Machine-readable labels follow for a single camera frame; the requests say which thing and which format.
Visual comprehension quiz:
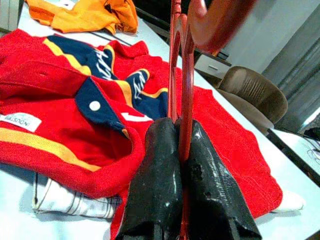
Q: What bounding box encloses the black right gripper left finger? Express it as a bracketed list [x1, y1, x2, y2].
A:
[116, 118, 185, 240]

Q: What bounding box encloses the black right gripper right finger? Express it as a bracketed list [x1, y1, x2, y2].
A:
[186, 119, 262, 240]

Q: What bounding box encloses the red plastic hanger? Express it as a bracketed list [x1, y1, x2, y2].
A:
[166, 0, 259, 240]

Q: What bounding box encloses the red navy yellow polo shirt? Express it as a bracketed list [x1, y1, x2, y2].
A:
[0, 28, 284, 240]

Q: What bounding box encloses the plain white cloth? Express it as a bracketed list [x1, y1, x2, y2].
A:
[271, 190, 306, 214]

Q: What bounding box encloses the white striped cloth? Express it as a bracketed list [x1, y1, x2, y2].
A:
[31, 172, 124, 220]

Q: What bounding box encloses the brown upholstered chair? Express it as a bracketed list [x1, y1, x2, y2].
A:
[215, 65, 289, 137]

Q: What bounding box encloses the white drawer cabinet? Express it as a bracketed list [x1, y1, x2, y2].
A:
[194, 53, 233, 79]

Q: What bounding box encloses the orange polo shirt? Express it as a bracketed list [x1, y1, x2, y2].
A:
[24, 0, 140, 35]

